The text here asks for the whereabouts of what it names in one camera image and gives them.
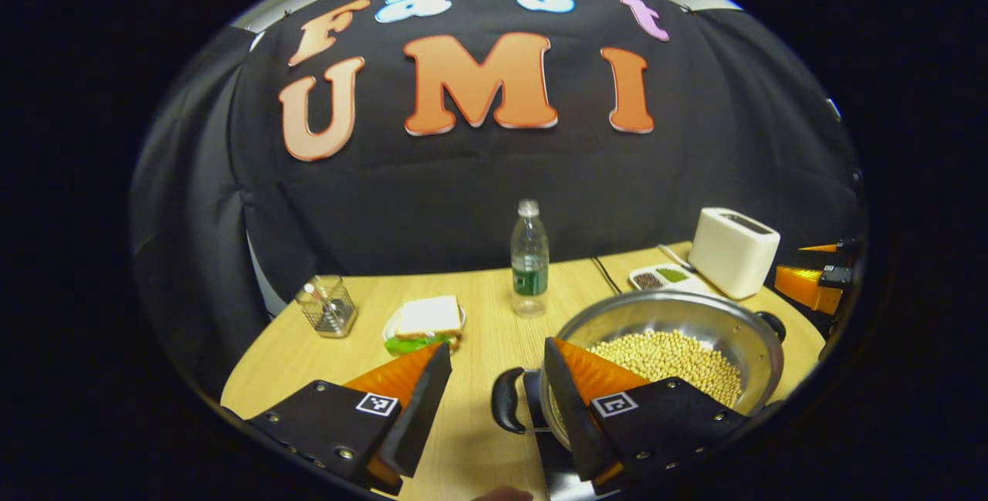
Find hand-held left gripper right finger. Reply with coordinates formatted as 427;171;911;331
543;337;753;496

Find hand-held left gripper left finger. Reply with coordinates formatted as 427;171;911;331
247;343;454;496

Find steel pot with black handles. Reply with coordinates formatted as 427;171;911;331
492;290;788;459

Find white toaster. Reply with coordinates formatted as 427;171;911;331
689;208;781;300

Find white bread sandwich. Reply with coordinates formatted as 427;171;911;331
384;295;464;356

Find pile of soybeans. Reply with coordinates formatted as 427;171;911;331
550;329;743;440

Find white divided dish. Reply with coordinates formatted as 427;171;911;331
628;262;711;296

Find striped stick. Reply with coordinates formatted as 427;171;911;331
304;283;340;326

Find clear plastic water bottle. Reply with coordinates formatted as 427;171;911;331
510;199;550;319

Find wire mesh holder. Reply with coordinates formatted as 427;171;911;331
295;276;358;339

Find black cooktop power cable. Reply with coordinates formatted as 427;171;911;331
590;256;623;296

